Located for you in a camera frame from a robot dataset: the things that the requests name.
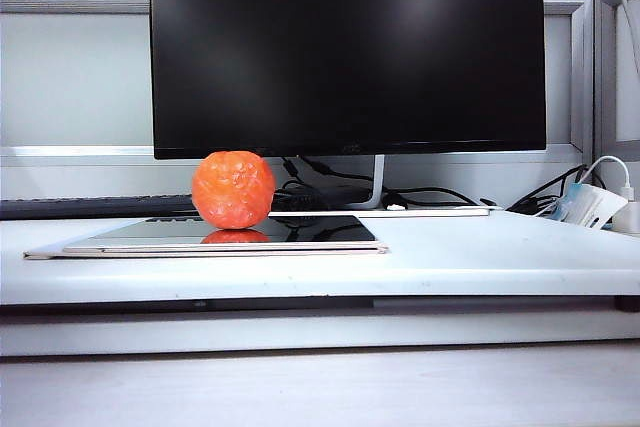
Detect orange fruit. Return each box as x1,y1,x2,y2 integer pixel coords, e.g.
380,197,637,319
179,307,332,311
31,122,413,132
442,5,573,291
191,149,276,232

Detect flat rectangular mirror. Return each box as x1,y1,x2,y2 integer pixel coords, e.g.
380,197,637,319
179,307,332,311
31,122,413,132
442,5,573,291
22,214,391,261

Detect white monitor stand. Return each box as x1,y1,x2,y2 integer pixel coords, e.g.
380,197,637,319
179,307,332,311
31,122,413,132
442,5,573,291
269,154,492,219

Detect black computer monitor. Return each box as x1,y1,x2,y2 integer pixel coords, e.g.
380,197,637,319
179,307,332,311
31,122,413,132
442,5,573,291
148,0,548,160

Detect white desk riser shelf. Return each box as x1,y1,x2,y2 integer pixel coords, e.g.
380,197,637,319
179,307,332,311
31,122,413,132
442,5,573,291
0,210,640,312

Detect dark keyboard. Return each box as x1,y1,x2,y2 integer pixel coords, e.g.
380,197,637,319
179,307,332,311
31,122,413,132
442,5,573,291
0,194,201,221

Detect white power adapter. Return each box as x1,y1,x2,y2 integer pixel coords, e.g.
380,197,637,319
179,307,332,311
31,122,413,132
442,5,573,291
612,186,640,236

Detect black cable bundle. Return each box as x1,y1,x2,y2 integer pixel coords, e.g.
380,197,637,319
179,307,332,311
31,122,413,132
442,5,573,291
269,156,369,212

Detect black cables by adapter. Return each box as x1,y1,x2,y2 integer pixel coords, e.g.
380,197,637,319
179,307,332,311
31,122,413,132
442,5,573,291
504,164,591,218

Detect aluminium frame post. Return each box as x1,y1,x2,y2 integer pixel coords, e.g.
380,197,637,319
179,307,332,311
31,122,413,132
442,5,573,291
569,0,621,168

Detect white charging cable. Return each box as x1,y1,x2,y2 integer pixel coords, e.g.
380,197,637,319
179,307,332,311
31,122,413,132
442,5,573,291
582,155,632,198

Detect aluminium frame rail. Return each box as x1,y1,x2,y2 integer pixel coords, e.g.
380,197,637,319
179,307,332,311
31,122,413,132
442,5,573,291
0,0,586,16

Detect white hanging cable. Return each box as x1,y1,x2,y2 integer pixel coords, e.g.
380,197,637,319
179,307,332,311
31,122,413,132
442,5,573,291
617,0,640,76

